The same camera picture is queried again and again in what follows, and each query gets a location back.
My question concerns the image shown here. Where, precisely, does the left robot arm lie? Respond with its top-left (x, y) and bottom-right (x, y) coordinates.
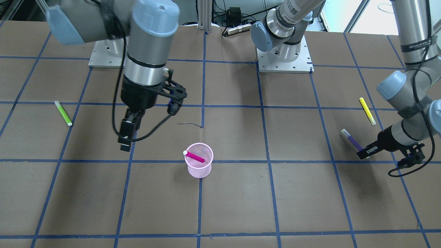
top-left (251, 0), bottom-right (440, 160)

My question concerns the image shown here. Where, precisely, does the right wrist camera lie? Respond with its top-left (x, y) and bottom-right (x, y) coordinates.
top-left (162, 68), bottom-right (187, 116)

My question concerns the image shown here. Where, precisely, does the pink mesh cup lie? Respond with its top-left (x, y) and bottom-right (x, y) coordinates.
top-left (183, 143), bottom-right (214, 178)

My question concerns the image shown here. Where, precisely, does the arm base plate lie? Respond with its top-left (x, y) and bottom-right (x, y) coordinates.
top-left (88, 38), bottom-right (124, 69)
top-left (256, 36), bottom-right (315, 73)

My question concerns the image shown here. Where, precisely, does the green marker pen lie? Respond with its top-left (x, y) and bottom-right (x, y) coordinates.
top-left (54, 101), bottom-right (73, 127)

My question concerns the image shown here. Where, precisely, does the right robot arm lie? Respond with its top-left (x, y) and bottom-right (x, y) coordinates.
top-left (45, 0), bottom-right (187, 151)

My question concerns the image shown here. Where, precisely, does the pink marker pen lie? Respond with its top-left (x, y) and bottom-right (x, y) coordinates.
top-left (183, 150), bottom-right (205, 163)

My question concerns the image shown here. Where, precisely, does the purple marker pen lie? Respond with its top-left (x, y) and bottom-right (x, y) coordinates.
top-left (341, 128), bottom-right (363, 151)

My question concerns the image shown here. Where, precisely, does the yellow marker pen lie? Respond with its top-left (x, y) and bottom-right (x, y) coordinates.
top-left (359, 97), bottom-right (377, 126)

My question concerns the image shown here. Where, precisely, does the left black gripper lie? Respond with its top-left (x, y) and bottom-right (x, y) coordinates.
top-left (357, 126), bottom-right (409, 159)

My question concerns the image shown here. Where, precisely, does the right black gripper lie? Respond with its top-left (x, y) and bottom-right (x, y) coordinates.
top-left (118, 76), bottom-right (166, 152)

